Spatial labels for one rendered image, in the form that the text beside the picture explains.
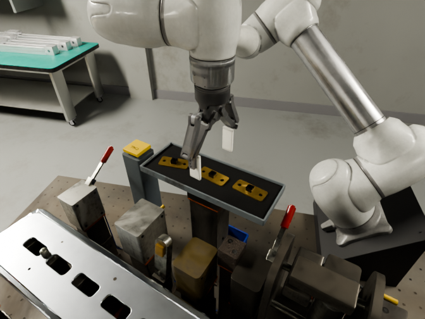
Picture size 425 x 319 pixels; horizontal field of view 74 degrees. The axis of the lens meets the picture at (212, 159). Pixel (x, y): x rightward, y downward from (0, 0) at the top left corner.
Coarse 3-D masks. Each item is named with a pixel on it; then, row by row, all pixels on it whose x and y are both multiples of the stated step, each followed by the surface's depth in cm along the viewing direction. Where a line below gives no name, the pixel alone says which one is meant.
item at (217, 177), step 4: (204, 168) 76; (208, 168) 76; (204, 172) 75; (208, 172) 75; (212, 172) 74; (216, 172) 74; (204, 176) 74; (208, 176) 74; (212, 176) 73; (216, 176) 74; (220, 176) 74; (224, 176) 74; (212, 180) 72; (216, 180) 72; (224, 180) 72; (220, 184) 71
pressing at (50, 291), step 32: (32, 224) 82; (64, 224) 81; (0, 256) 74; (32, 256) 74; (64, 256) 74; (96, 256) 74; (32, 288) 67; (64, 288) 67; (128, 288) 67; (160, 288) 66
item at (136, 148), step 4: (136, 140) 88; (128, 144) 86; (132, 144) 86; (136, 144) 86; (140, 144) 86; (144, 144) 86; (148, 144) 86; (124, 148) 84; (128, 148) 84; (132, 148) 84; (136, 148) 84; (140, 148) 84; (144, 148) 84; (148, 148) 85; (128, 152) 83; (132, 152) 83; (136, 152) 83; (140, 152) 83; (144, 152) 84; (136, 156) 82
